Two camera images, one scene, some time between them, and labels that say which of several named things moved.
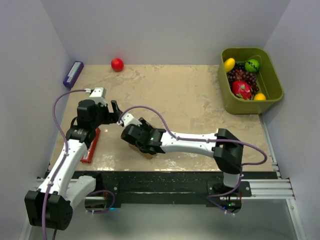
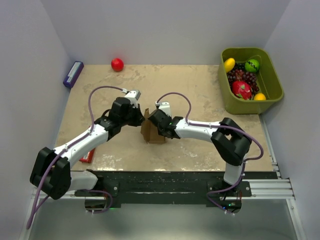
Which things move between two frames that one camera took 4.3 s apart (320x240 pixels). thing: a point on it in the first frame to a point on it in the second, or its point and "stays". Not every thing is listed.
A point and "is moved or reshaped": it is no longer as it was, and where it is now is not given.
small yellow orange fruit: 259,96 stays
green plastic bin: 269,83 stays
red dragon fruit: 242,90 stays
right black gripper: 145,125 to 165,114
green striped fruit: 252,65 stays
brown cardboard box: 148,155 is moved or reshaped
